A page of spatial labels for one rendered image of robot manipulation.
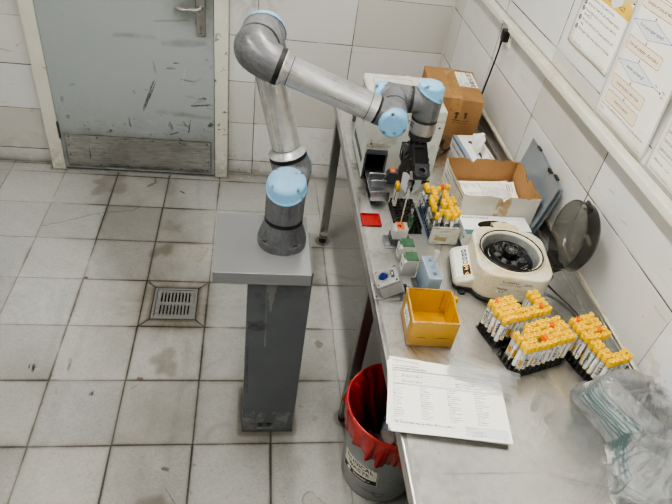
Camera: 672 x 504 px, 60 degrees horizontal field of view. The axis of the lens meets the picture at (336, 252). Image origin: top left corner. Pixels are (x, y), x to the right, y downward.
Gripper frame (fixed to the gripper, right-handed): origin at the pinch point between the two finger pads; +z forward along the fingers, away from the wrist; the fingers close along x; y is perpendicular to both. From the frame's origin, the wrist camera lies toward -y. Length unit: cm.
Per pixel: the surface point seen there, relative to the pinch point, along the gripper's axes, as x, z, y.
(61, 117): 157, 74, 161
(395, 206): -2.3, 18.1, 17.6
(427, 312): -4.6, 19.8, -31.9
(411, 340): 2.8, 18.2, -44.1
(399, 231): 0.3, 13.7, -2.1
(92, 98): 139, 61, 161
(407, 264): -0.5, 15.8, -15.7
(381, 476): -1, 86, -47
